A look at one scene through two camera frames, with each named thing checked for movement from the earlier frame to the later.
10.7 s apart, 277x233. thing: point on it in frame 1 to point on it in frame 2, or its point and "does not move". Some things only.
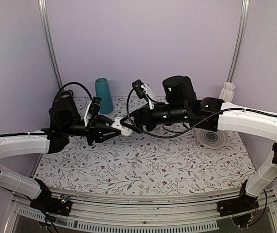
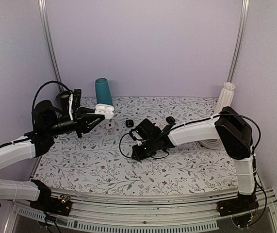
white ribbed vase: (227, 92) does not move
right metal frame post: (245, 9) does not move
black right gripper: (138, 119) to (135, 150)
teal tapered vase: (103, 91) does not move
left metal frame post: (42, 6) does not move
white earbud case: (124, 130) to (106, 109)
